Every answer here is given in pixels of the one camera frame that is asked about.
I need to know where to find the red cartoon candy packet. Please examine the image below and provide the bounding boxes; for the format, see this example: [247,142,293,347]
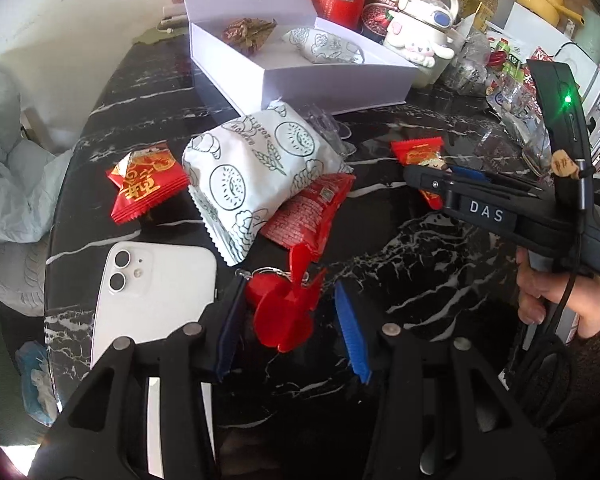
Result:
[390,135,449,212]

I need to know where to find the red plastic keychain toy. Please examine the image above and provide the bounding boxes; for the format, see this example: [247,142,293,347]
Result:
[245,270,326,353]

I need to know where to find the red snack packet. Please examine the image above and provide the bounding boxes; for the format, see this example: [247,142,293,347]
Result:
[260,174,355,262]

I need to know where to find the white bread-print snack pack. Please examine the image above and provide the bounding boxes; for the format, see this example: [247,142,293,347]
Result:
[283,27,365,65]

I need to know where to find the red gold candy packet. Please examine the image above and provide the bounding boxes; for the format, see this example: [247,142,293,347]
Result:
[106,143,189,224]

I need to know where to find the brown green crinkled snack bag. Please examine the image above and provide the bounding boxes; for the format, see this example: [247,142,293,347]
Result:
[221,18,277,58]

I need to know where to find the person right hand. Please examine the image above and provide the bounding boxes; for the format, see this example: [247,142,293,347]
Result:
[516,247,600,339]

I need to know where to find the white smartphone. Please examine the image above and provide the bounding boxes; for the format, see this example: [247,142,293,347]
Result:
[89,239,219,480]

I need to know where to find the clear plastic bag of items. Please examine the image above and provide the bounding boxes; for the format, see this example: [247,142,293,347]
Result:
[441,30,492,96]

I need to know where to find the white cartoon water bottle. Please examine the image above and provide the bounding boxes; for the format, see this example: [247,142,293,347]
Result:
[382,0,463,88]

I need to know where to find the yellow pot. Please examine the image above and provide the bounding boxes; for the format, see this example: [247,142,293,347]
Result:
[516,0,585,27]

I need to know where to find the white open gift box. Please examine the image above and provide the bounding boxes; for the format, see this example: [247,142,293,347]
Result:
[184,0,418,115]

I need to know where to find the light blue puffer jacket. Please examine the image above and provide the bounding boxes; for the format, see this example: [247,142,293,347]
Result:
[0,70,72,318]

